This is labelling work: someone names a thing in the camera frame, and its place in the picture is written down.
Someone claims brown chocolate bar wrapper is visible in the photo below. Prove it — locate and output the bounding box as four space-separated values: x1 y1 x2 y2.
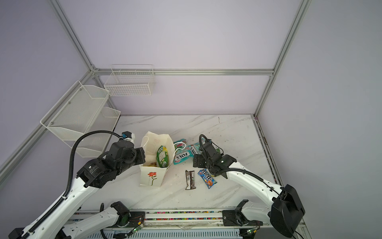
185 170 196 190

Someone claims white flowered paper bag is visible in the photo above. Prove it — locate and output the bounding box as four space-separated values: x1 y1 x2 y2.
140 131 187 187

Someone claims green Fox's Spring Tea bag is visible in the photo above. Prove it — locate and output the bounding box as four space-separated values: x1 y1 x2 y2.
156 145 169 168

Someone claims blue M&M's packet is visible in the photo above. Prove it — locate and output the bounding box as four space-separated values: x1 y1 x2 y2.
198 169 217 189

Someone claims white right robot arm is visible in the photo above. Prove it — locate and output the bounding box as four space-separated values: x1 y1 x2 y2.
193 140 305 239

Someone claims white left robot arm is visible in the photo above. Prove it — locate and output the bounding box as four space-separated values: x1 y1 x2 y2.
8 139 145 239

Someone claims teal green Fox's candy bag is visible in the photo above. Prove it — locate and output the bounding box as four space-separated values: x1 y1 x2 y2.
189 142 202 155

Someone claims white mesh two-tier shelf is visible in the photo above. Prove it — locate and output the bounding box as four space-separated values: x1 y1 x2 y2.
40 81 120 148

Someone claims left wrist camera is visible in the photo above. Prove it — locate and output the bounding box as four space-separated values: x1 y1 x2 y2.
121 131 135 143

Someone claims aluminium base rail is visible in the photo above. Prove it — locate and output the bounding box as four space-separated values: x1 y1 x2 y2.
59 206 306 232

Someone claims black corrugated left cable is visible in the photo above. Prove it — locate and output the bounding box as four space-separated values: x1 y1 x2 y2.
20 129 123 239

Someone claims white wire basket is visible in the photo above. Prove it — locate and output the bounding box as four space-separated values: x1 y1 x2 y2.
104 64 156 97

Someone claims aluminium frame post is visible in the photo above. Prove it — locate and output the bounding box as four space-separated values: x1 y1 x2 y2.
48 0 95 72

